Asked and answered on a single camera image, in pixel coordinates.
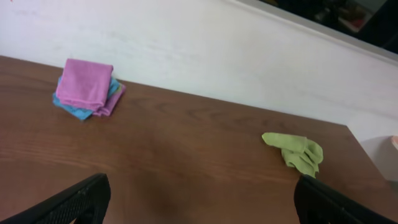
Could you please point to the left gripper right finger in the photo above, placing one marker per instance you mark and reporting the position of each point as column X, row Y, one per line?
column 317, row 203

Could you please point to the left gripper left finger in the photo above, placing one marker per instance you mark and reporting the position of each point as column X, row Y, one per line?
column 84, row 202

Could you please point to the purple microfiber cloth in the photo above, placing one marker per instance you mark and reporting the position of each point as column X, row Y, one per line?
column 84, row 84

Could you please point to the crumpled green cloth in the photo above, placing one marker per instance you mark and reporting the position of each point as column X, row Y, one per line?
column 297, row 151

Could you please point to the folded blue cloth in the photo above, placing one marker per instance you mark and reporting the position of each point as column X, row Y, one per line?
column 80, row 113

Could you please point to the folded purple cloth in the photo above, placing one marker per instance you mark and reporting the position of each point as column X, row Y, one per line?
column 112, row 99

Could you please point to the grey window sill ledge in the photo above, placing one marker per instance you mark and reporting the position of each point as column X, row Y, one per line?
column 318, row 30

